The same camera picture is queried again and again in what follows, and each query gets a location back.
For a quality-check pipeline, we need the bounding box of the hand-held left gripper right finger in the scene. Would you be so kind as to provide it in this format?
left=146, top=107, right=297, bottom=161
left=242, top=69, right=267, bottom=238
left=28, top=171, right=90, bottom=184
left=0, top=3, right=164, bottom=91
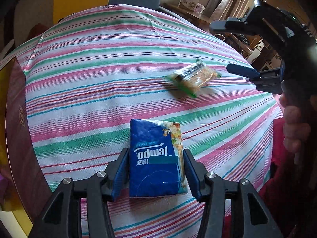
left=183, top=149, right=284, bottom=238

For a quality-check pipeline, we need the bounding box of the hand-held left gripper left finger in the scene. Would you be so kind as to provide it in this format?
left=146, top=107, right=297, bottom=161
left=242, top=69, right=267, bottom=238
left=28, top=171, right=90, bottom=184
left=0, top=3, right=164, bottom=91
left=28, top=148, right=130, bottom=238

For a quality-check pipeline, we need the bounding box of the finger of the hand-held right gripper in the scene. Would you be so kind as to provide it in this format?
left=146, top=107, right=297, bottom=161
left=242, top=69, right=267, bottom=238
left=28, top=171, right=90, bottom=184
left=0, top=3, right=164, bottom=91
left=226, top=63, right=283, bottom=95
left=209, top=17, right=260, bottom=35

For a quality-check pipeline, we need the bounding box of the blue tissue pack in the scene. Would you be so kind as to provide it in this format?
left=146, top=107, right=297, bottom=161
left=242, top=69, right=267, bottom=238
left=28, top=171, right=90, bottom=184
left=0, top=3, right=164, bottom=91
left=129, top=118, right=187, bottom=199

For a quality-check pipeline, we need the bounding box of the green noodle snack packet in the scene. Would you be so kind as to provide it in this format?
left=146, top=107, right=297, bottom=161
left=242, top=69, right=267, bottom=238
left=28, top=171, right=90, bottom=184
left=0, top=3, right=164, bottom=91
left=165, top=58, right=222, bottom=98

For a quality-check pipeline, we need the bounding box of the person's right hand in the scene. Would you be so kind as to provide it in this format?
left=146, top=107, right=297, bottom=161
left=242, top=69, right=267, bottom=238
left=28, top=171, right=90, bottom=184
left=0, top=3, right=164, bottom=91
left=279, top=93, right=311, bottom=154

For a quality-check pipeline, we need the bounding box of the small white cabinet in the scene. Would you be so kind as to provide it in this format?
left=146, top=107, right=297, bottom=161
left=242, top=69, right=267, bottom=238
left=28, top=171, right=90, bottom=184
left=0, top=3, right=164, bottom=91
left=245, top=37, right=265, bottom=65

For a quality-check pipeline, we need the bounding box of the wooden side table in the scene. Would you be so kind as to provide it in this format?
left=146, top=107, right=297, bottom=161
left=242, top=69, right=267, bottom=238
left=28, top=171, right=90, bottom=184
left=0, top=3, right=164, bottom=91
left=161, top=2, right=248, bottom=42

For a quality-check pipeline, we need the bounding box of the red clothing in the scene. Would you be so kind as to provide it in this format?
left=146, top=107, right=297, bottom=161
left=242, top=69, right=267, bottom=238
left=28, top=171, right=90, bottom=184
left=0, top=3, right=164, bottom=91
left=258, top=118, right=298, bottom=238

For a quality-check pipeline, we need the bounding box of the grey yellow blue sofa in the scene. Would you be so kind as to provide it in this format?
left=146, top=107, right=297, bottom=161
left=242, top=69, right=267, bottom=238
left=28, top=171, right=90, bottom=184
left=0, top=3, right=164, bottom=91
left=13, top=0, right=164, bottom=52

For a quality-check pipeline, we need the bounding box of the maroon cloth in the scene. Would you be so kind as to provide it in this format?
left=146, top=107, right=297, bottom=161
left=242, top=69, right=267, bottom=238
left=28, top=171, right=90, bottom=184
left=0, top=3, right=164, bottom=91
left=30, top=23, right=47, bottom=40

